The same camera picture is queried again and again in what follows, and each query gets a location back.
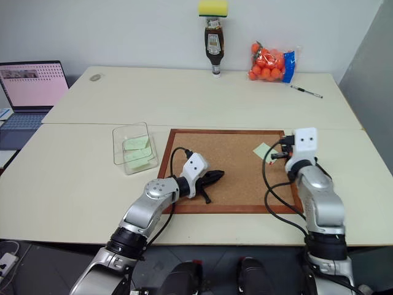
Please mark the open laptop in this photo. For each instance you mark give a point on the open laptop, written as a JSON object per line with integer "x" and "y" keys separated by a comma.
{"x": 29, "y": 89}

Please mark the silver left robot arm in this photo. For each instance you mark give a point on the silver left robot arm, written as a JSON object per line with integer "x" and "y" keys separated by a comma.
{"x": 144, "y": 212}

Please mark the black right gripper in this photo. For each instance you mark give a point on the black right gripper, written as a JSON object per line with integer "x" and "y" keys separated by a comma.
{"x": 286, "y": 153}

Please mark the green sticky note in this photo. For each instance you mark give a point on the green sticky note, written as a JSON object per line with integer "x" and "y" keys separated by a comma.
{"x": 139, "y": 152}
{"x": 136, "y": 143}
{"x": 136, "y": 164}
{"x": 262, "y": 151}

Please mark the dark rounded shape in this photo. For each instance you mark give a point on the dark rounded shape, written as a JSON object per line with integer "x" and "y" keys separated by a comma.
{"x": 255, "y": 276}

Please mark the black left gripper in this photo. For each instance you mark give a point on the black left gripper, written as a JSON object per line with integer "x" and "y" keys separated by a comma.
{"x": 204, "y": 181}

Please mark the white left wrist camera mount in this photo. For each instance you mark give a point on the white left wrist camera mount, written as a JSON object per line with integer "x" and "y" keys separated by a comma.
{"x": 194, "y": 167}

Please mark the bag of orange balls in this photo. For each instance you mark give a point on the bag of orange balls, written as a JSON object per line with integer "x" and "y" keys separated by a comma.
{"x": 268, "y": 63}

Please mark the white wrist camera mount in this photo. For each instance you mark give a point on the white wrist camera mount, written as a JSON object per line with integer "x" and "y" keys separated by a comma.
{"x": 194, "y": 167}
{"x": 304, "y": 144}

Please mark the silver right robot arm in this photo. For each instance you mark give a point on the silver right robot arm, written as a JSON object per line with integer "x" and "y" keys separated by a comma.
{"x": 322, "y": 196}

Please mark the wood-framed cork board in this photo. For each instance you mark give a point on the wood-framed cork board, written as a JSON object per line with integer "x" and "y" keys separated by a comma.
{"x": 227, "y": 159}

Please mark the yellow green sponge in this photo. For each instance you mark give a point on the yellow green sponge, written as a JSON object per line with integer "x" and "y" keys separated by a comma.
{"x": 213, "y": 8}

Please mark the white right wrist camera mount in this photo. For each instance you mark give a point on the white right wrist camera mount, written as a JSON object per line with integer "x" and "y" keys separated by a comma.
{"x": 304, "y": 144}

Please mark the black silver pen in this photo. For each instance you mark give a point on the black silver pen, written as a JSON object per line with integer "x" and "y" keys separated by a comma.
{"x": 307, "y": 91}

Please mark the clear plastic box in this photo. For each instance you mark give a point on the clear plastic box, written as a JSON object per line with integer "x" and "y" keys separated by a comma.
{"x": 135, "y": 147}

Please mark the white power strip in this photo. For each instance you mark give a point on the white power strip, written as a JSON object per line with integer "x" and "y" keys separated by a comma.
{"x": 6, "y": 263}

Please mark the white blue paper box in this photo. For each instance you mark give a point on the white blue paper box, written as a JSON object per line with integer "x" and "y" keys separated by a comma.
{"x": 4, "y": 113}

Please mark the brown sauce bottle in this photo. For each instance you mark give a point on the brown sauce bottle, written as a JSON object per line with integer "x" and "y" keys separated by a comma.
{"x": 214, "y": 46}

